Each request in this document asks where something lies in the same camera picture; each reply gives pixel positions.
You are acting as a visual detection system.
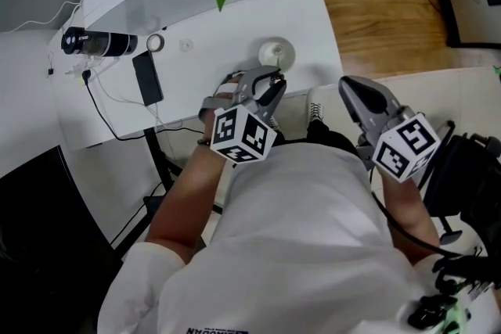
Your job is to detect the white power strip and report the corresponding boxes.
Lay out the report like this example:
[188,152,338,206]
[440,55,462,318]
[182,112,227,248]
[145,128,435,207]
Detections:
[64,55,122,78]

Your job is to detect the black smartphone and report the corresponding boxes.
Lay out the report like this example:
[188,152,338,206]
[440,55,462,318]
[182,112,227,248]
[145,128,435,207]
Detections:
[132,49,164,108]

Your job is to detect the grey white cup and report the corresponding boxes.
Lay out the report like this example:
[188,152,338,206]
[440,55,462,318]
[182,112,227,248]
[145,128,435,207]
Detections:
[257,35,297,72]

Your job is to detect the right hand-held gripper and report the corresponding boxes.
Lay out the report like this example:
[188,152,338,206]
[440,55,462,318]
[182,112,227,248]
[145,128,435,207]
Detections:
[337,75,442,183]

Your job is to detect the black table leg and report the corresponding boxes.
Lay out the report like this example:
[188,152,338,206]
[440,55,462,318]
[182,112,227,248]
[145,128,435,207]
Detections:
[142,127,177,195]

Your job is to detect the person's right forearm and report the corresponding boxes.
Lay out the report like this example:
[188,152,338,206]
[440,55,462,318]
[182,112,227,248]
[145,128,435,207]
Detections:
[380,163,442,253]

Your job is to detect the person's white t-shirt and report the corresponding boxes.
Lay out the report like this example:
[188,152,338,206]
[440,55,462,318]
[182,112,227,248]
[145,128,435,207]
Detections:
[96,142,447,334]

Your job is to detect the black chest-mounted device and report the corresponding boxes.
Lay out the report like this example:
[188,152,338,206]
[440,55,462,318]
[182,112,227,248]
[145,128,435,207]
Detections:
[405,253,498,334]

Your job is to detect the person's black trousers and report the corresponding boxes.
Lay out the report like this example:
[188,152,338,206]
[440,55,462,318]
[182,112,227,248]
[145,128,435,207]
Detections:
[269,120,361,160]

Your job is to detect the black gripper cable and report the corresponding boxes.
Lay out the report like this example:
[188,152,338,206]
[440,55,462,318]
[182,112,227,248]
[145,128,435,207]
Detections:
[369,189,470,261]

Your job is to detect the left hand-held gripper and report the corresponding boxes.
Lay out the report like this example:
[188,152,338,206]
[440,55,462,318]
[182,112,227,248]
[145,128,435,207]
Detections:
[198,66,288,165]

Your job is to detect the thin white power cable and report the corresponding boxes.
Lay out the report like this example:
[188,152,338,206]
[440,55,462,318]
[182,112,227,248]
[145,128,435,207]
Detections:
[5,0,85,37]

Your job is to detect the black water bottle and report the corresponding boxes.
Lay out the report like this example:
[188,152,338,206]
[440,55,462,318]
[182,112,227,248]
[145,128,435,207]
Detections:
[59,26,140,59]

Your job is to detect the wooden table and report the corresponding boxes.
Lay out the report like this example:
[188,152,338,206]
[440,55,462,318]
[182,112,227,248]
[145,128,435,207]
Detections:
[301,0,463,80]

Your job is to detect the black swivel chair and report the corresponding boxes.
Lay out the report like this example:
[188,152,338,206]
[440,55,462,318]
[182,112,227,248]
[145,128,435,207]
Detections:
[420,120,501,259]

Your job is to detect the person's left forearm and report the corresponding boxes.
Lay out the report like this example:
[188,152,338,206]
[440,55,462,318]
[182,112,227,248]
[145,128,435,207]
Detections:
[145,117,236,261]

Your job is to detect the black plug with cable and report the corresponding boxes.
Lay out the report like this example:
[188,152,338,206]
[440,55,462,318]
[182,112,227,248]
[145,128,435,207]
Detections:
[79,68,207,142]

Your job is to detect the white phone charging cable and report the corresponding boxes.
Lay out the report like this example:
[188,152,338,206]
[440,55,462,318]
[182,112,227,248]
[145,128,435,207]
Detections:
[84,66,185,130]

